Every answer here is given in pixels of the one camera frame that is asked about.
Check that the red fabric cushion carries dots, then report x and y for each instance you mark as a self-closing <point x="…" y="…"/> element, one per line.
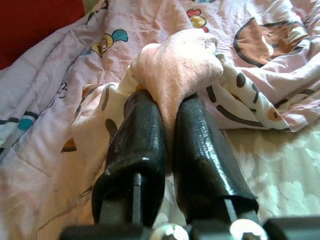
<point x="30" y="25"/>

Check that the grey floral bed sheet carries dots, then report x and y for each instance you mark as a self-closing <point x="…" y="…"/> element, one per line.
<point x="287" y="187"/>

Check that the pink fuzzy cloth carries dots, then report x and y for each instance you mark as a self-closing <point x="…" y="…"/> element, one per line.
<point x="175" y="65"/>

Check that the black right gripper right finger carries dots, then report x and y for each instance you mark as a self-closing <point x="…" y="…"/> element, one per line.
<point x="200" y="162"/>

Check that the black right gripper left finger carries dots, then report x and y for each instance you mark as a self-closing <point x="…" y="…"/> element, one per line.
<point x="135" y="150"/>

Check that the pink cartoon print quilt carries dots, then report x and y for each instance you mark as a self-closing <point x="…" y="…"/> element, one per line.
<point x="50" y="100"/>

